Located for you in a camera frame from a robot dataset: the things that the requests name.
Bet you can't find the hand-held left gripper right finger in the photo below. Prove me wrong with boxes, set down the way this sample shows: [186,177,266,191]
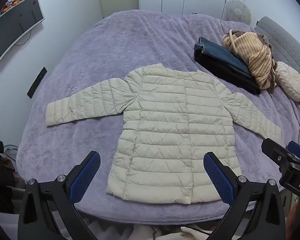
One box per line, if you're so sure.
[203,151,286,240]

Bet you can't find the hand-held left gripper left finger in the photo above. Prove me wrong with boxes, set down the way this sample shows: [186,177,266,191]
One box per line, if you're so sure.
[17,151,101,240]

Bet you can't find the cream quilted puffer jacket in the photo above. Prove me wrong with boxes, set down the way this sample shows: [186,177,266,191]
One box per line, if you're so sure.
[45,64,282,204]

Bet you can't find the cream round pleated pillow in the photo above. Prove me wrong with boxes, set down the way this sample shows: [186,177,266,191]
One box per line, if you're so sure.
[275,61,300,102]

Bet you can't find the brown knit cloth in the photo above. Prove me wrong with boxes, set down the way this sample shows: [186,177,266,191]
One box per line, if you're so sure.
[255,34,278,94]

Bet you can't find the folded black pants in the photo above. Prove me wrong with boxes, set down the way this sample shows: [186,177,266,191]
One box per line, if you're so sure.
[194,50,262,95]

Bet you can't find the dark bag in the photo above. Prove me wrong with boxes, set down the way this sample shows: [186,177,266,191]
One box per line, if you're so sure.
[0,136,18,214]

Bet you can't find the beige striped knit sweater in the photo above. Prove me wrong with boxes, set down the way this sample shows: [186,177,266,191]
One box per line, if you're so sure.
[221,29,274,90]

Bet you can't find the folded blue jeans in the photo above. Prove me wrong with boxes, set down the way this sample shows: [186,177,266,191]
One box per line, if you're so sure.
[194,36,252,77]

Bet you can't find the grey quilted headboard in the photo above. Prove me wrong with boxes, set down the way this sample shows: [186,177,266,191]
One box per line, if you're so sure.
[254,16,300,110]

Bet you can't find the purple fleece blanket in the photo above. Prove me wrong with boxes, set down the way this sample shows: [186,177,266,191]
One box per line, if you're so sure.
[16,10,300,225]

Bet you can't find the round white plush cushion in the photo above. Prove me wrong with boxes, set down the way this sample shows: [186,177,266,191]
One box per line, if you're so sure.
[225,0,252,24]

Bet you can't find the white-framed curved monitor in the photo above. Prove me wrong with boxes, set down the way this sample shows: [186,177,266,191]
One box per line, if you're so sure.
[0,0,45,60]

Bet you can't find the small figurines row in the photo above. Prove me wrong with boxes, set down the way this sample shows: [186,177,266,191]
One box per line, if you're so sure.
[0,0,29,13]

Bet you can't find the black wall strip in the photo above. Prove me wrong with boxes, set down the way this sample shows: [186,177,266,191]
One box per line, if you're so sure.
[27,67,47,99]

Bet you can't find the black monitor cable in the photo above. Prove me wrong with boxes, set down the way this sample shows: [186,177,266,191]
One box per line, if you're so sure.
[14,29,32,46]

